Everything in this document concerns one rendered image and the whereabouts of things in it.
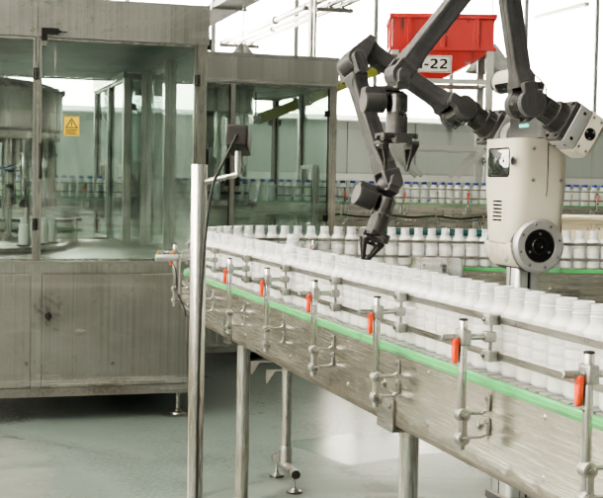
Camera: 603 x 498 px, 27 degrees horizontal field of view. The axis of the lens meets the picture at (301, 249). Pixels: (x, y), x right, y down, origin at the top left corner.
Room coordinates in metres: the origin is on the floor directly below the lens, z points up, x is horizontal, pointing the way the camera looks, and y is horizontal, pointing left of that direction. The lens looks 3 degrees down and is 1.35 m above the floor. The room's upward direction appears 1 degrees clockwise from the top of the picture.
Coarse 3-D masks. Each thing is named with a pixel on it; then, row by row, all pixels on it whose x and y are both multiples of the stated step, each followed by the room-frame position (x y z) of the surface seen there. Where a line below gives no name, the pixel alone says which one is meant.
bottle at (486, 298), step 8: (480, 288) 2.40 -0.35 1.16; (488, 288) 2.39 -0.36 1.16; (480, 296) 2.40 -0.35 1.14; (488, 296) 2.39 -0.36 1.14; (480, 304) 2.39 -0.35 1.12; (488, 304) 2.39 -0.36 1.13; (480, 320) 2.39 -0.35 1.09; (480, 328) 2.39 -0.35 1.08; (480, 344) 2.39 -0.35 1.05; (472, 360) 2.41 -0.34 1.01; (480, 360) 2.38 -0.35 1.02; (480, 368) 2.39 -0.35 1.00
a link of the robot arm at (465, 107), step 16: (352, 48) 3.69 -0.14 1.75; (368, 48) 3.71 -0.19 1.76; (352, 64) 3.68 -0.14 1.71; (384, 64) 3.75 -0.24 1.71; (416, 80) 3.78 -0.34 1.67; (416, 96) 3.81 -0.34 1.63; (432, 96) 3.79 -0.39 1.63; (448, 96) 3.81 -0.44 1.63; (464, 96) 3.81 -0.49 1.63; (464, 112) 3.79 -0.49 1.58
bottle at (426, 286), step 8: (424, 272) 2.71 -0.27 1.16; (432, 272) 2.71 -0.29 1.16; (424, 280) 2.68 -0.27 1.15; (424, 288) 2.68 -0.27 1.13; (424, 296) 2.67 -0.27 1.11; (416, 304) 2.69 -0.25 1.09; (424, 304) 2.67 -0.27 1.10; (416, 312) 2.69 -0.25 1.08; (424, 312) 2.67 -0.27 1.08; (416, 320) 2.69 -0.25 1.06; (424, 320) 2.67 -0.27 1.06; (424, 328) 2.67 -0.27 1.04; (416, 336) 2.68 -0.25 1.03; (416, 344) 2.68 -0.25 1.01; (424, 344) 2.67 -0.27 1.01
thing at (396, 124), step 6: (390, 114) 3.29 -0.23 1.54; (396, 114) 3.28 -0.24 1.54; (402, 114) 3.29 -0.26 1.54; (390, 120) 3.29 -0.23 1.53; (396, 120) 3.28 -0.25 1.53; (402, 120) 3.28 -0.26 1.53; (390, 126) 3.29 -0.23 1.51; (396, 126) 3.28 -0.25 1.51; (402, 126) 3.28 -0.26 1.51; (384, 132) 3.26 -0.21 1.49; (390, 132) 3.27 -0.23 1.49; (396, 132) 3.28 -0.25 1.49; (402, 132) 3.28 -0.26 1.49; (414, 138) 3.31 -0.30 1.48
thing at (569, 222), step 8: (568, 216) 7.71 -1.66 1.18; (576, 216) 7.71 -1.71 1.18; (584, 216) 7.71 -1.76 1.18; (592, 216) 7.74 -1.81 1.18; (600, 216) 7.78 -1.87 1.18; (568, 224) 7.72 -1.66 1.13; (576, 224) 7.72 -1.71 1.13; (584, 224) 7.73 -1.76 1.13; (592, 224) 7.72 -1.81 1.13; (600, 224) 7.74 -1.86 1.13; (584, 232) 7.72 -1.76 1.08; (600, 232) 7.72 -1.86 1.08; (600, 240) 7.72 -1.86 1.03
